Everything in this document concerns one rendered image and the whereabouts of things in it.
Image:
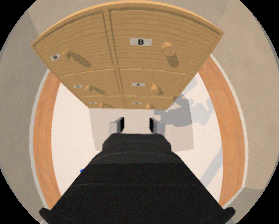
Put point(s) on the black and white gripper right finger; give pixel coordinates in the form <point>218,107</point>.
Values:
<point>156,127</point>

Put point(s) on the brown wooden drawer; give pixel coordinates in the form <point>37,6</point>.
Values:
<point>141,36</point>
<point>83,42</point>
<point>103,101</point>
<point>146,81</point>
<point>92,82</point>
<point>147,102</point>

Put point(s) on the small tan wooden chest of drawers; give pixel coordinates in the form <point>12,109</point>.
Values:
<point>107,8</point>

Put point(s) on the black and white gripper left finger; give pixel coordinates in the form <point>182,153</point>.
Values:
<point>116,126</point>

